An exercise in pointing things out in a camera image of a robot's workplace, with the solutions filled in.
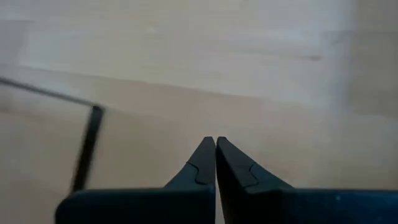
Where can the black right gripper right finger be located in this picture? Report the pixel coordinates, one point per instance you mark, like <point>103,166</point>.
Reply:
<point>248,199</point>

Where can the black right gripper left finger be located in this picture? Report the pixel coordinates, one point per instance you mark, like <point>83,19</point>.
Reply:
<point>186,202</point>

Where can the wooden shelf with black legs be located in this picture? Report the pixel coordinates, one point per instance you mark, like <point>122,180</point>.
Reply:
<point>88,146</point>

